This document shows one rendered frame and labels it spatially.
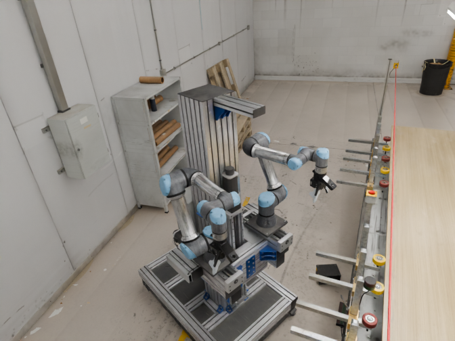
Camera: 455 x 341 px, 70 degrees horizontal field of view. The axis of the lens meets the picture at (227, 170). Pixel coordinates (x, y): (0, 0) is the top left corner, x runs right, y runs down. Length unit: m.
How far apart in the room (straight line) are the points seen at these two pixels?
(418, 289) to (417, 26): 7.77
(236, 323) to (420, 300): 1.36
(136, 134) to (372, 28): 6.93
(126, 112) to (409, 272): 3.08
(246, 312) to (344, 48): 7.69
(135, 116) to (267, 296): 2.34
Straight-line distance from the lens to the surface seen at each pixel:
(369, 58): 9.54
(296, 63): 9.63
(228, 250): 1.63
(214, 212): 1.54
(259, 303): 3.01
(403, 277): 2.45
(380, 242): 3.08
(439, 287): 2.48
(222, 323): 2.92
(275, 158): 2.08
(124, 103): 3.87
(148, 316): 3.34
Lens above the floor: 2.61
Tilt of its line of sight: 30 degrees down
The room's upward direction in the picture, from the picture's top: 4 degrees counter-clockwise
